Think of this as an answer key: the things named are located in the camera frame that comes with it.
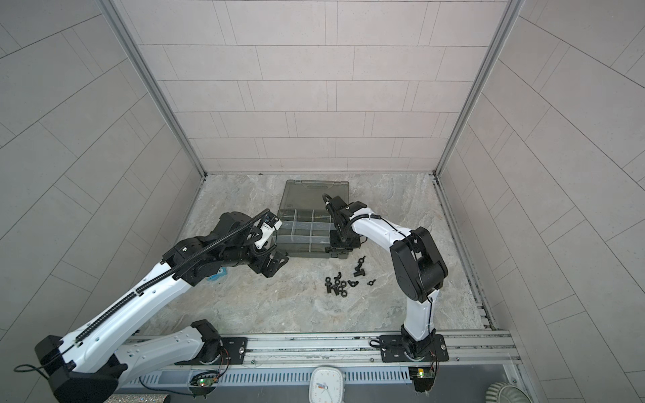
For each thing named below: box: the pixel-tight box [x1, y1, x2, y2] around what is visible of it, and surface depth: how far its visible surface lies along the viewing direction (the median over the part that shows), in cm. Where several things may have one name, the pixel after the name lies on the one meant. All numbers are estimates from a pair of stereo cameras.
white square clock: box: [309, 366, 344, 403], surface depth 65 cm
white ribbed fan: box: [485, 381, 533, 403], surface depth 64 cm
